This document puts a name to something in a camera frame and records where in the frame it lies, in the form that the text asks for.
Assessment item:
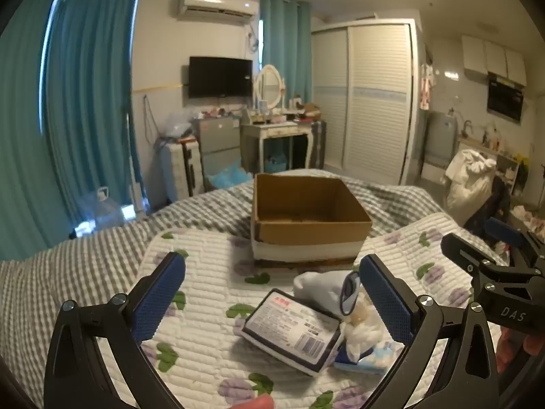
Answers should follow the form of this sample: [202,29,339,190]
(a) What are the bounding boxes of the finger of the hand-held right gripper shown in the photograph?
[440,233,538,284]
[485,217,545,270]

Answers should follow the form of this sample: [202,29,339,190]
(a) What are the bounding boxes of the white air conditioner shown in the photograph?
[175,0,260,21]

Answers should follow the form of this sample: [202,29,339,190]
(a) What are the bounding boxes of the small grey fridge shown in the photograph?
[191,117,244,193]

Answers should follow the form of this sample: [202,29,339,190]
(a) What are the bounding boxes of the light blue tissue pack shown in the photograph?
[334,340,404,376]

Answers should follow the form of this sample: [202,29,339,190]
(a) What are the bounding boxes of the wide teal curtain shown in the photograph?
[0,0,144,261]

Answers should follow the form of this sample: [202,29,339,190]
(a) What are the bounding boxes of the hanging patterned cloth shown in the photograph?
[419,63,436,112]

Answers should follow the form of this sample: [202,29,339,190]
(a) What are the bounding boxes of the narrow teal curtain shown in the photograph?
[258,0,315,108]

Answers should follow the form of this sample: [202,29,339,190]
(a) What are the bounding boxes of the white sliding-door wardrobe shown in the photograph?
[310,19,421,186]

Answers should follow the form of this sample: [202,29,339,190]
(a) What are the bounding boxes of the black range hood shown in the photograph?
[486,72,526,122]

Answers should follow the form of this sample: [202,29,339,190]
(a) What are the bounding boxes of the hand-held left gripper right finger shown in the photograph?
[359,254,500,409]

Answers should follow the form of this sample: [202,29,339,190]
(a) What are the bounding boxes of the white oval mirror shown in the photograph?
[254,64,285,110]

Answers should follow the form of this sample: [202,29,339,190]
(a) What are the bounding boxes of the dark blue labelled packet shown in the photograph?
[241,289,344,377]

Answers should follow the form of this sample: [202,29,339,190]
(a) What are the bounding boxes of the person's right hand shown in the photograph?
[496,327,545,378]

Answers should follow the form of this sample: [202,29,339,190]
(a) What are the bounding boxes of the black wall television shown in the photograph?
[188,56,253,99]

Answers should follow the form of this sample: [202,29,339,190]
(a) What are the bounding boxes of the white suitcase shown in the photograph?
[159,138,205,199]

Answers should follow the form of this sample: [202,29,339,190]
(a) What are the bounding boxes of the clear plastic bag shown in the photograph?
[159,108,197,139]

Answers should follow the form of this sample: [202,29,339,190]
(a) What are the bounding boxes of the white wall cabinets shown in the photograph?
[461,35,527,86]

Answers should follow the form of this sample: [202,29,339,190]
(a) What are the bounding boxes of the blue white packet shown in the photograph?
[341,293,395,364]

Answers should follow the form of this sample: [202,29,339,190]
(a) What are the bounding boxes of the white stuffed bag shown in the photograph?
[445,149,497,216]

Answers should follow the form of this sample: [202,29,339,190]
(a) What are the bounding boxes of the clear water jug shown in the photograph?
[80,186,125,229]

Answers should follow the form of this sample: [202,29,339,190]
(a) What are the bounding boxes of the brown cardboard box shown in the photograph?
[251,173,374,270]

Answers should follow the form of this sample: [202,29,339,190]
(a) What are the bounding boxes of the blue plastic bag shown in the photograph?
[208,165,253,191]

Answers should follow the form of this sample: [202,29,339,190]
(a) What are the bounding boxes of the floral quilted mat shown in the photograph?
[135,217,512,409]

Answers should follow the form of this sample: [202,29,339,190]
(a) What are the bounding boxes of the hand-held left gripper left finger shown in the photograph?
[44,251,187,409]

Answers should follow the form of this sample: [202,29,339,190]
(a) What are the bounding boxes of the white dressing table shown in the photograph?
[239,119,316,176]

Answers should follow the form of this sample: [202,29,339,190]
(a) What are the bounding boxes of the grey washing machine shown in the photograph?
[423,110,459,184]

